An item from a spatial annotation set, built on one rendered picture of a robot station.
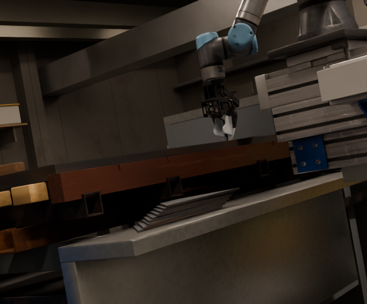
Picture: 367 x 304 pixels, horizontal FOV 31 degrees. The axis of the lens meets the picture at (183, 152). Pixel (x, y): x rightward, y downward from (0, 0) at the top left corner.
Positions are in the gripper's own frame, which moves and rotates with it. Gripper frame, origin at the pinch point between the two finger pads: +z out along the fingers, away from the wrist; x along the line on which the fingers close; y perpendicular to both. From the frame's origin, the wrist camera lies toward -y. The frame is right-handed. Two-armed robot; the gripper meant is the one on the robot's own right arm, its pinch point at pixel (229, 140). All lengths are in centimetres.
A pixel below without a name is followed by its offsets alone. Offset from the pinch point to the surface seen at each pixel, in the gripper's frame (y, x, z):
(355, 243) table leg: -58, 11, 47
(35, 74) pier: -536, -678, -181
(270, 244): 20.2, 20.2, 32.1
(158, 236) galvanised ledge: 88, 36, 18
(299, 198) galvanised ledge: 29, 36, 19
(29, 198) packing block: 93, 8, 6
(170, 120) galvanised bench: -71, -76, -17
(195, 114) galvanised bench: -71, -61, -17
